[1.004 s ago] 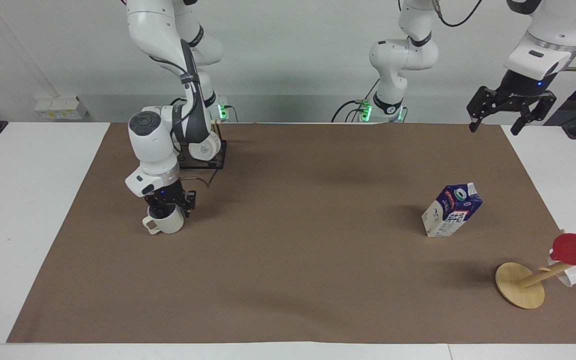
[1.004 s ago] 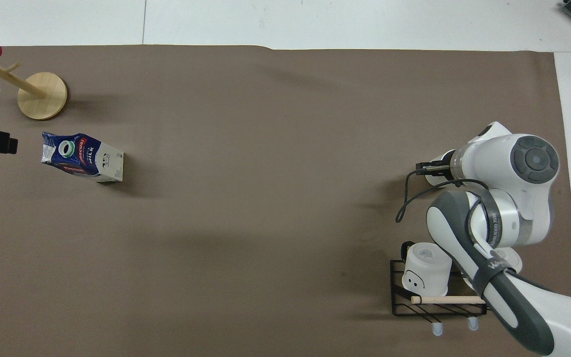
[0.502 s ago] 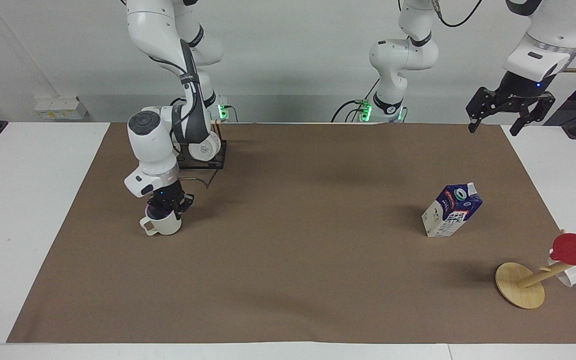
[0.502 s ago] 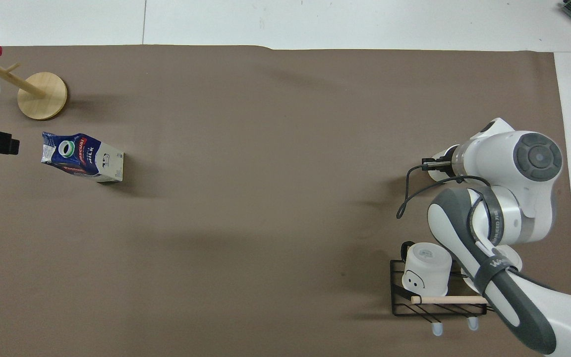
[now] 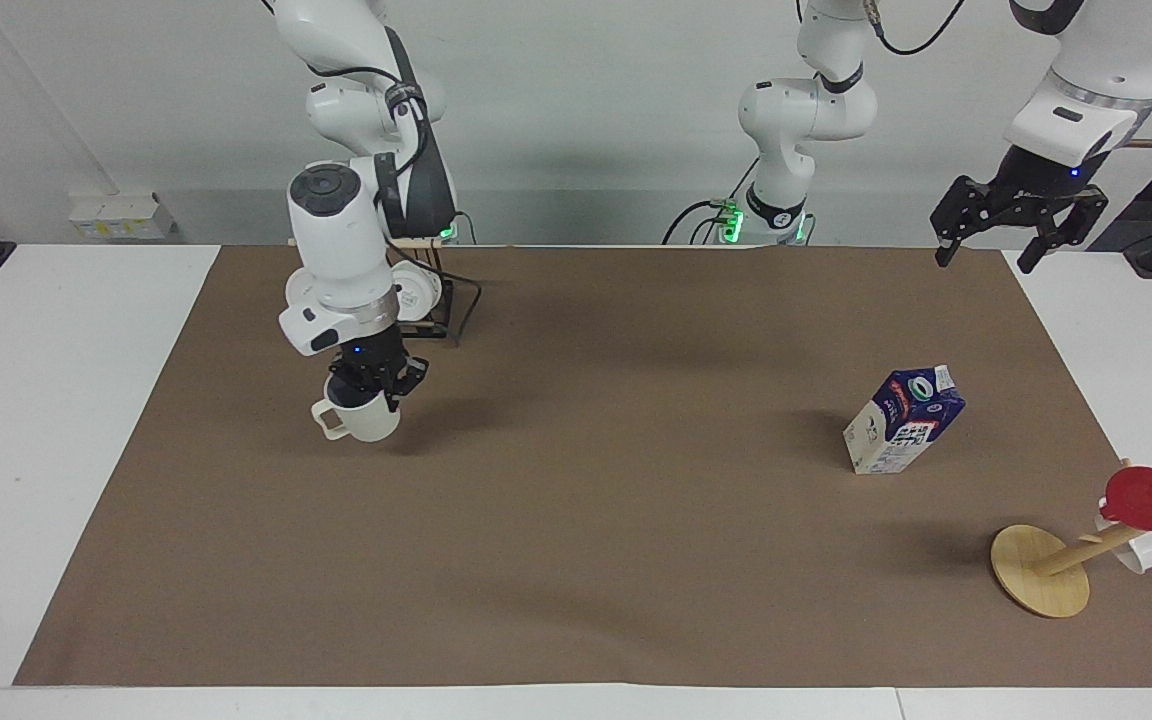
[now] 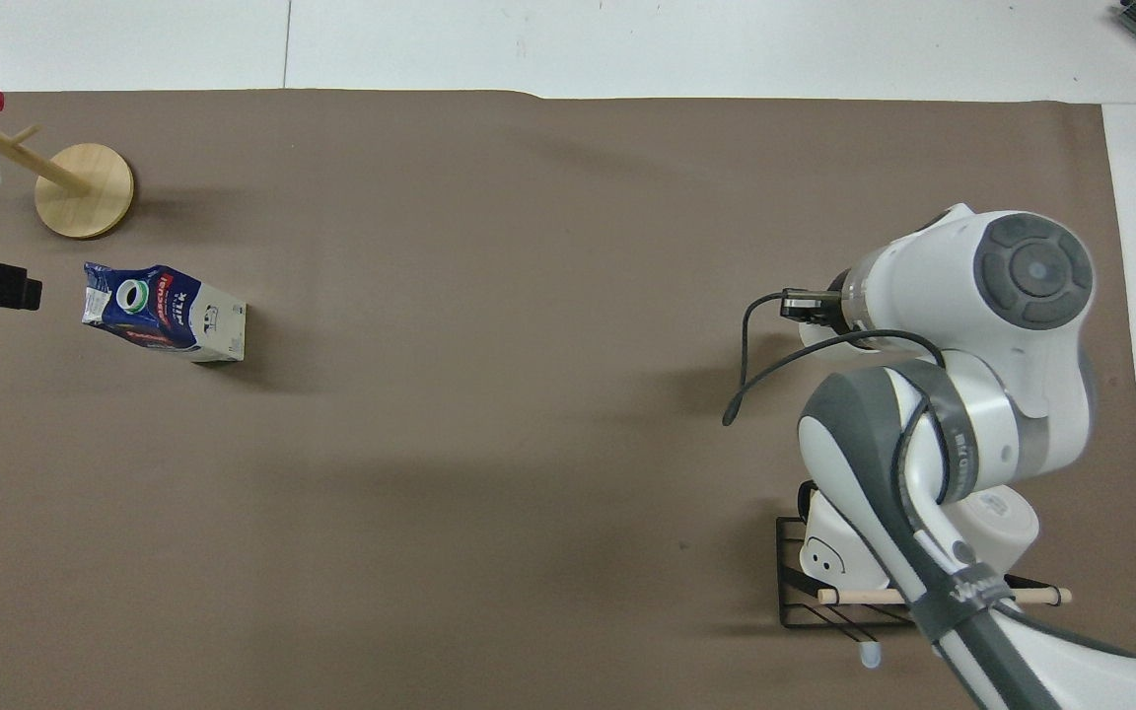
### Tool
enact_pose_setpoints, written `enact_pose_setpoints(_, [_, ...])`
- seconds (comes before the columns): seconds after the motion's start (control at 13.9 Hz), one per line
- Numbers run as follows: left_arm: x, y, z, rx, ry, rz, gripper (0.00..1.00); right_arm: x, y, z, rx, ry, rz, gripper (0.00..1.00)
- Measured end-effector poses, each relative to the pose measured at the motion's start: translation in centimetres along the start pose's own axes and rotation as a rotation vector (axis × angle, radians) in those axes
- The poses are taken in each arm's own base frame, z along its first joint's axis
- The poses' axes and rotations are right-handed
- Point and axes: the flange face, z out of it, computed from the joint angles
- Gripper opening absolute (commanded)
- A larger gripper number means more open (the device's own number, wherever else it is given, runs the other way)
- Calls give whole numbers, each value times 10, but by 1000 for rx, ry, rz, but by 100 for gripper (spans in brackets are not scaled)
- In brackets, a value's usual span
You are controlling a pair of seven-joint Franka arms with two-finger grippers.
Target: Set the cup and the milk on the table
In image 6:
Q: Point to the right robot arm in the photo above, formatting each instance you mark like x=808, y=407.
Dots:
x=1022, y=414

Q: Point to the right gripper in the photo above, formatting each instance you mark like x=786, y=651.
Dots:
x=836, y=301

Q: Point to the small pale blue cap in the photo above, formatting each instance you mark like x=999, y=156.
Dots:
x=870, y=656

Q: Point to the white cup with face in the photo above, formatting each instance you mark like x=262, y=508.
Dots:
x=829, y=552

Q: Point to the wooden cup stand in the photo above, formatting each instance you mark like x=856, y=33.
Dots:
x=85, y=192

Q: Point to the blue white milk carton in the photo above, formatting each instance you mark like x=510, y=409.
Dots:
x=174, y=314

